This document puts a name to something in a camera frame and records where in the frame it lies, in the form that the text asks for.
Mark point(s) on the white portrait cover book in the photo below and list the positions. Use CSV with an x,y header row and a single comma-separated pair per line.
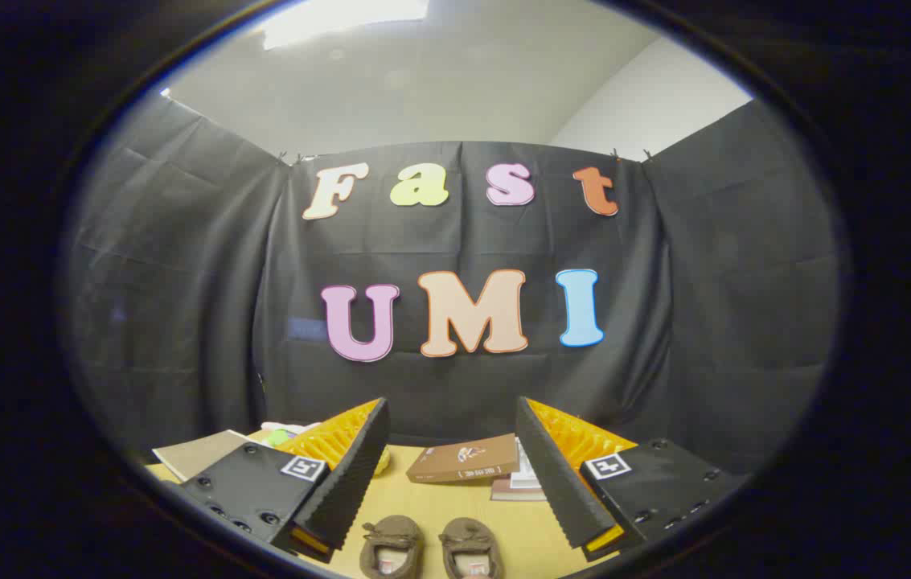
x,y
527,470

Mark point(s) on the brown cover book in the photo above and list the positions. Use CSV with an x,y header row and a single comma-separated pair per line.
x,y
463,460

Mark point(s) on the brown fuzzy slipper shoe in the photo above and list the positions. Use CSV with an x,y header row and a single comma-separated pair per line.
x,y
392,540
467,540

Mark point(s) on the pink and green plush toy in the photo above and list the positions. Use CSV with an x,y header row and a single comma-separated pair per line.
x,y
286,430

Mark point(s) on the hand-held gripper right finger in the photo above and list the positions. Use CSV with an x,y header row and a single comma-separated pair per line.
x,y
556,474

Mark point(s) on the beige storage box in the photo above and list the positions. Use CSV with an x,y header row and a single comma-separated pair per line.
x,y
198,454

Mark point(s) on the pinkish brown book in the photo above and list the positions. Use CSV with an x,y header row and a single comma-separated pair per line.
x,y
515,492

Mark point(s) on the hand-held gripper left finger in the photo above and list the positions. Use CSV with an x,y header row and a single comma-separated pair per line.
x,y
354,474

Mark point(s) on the yellow plush ball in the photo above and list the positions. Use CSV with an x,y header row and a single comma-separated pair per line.
x,y
383,462

